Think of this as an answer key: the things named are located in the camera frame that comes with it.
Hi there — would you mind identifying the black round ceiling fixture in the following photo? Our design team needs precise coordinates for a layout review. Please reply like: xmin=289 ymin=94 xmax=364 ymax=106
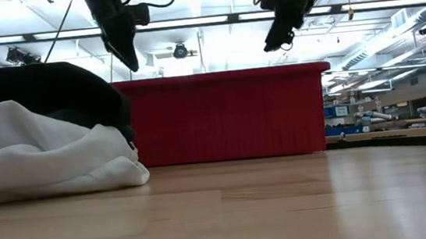
xmin=171 ymin=41 xmax=190 ymax=61

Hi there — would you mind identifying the light wood desk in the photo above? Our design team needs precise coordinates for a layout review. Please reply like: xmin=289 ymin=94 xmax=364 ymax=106
xmin=325 ymin=126 xmax=426 ymax=148

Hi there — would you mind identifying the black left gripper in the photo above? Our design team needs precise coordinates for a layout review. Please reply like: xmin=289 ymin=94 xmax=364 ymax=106
xmin=81 ymin=0 xmax=143 ymax=77

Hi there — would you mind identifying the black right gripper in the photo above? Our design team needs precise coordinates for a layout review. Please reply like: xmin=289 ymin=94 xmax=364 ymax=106
xmin=258 ymin=0 xmax=327 ymax=53

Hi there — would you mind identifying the black track light fixture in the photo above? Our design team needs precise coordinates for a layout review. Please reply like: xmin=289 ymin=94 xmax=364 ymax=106
xmin=4 ymin=45 xmax=43 ymax=68

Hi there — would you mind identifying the black overhead light bar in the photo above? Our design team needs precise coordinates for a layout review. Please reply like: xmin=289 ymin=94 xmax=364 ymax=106
xmin=0 ymin=0 xmax=426 ymax=48

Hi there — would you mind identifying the white shirt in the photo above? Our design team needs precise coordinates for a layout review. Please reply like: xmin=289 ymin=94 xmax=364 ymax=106
xmin=0 ymin=87 xmax=152 ymax=206

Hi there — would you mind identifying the blue storage bin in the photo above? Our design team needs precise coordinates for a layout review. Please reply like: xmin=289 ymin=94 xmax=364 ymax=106
xmin=323 ymin=104 xmax=350 ymax=120
xmin=324 ymin=123 xmax=362 ymax=137

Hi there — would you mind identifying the long black cable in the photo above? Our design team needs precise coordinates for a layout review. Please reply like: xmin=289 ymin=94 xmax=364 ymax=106
xmin=37 ymin=0 xmax=83 ymax=64

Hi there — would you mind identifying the red plastic laundry basket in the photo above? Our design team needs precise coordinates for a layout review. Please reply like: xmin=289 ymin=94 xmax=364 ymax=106
xmin=110 ymin=59 xmax=339 ymax=173

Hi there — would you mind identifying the black garment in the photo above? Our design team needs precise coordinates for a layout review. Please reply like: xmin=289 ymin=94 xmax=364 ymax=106
xmin=0 ymin=54 xmax=137 ymax=155

